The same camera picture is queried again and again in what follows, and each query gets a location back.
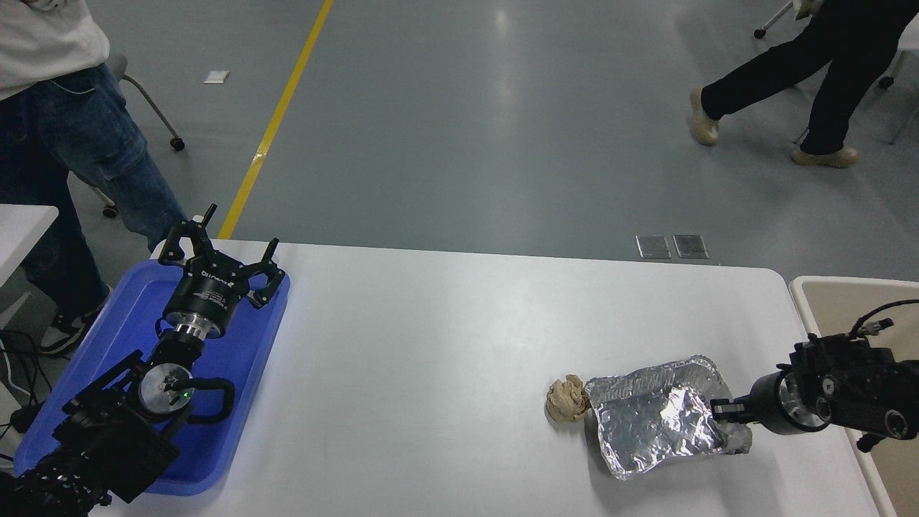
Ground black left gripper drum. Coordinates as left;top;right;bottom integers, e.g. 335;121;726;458
164;253;249;337

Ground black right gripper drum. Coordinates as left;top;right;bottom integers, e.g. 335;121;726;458
750;371;791;434

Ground silver foil plate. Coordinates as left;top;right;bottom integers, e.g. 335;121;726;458
584;354;754;481

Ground metal floor plate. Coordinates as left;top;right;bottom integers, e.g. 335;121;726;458
673;234;710;260
635;234;672;260

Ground blue plastic tray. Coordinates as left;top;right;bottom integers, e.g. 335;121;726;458
14;260;291;497

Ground large pale bin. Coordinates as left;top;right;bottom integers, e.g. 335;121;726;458
788;276;919;517

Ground grey wheeled chair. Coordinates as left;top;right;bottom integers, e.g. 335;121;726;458
85;53;186;219

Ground crumpled tan paper ball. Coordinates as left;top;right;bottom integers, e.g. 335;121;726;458
545;373;592;424

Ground white side table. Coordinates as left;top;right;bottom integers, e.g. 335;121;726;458
0;204;60;332

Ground white wheeled chair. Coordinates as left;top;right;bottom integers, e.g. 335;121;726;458
879;14;919;145
753;0;799;39

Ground black cables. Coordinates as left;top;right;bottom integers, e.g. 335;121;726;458
0;328;55;462

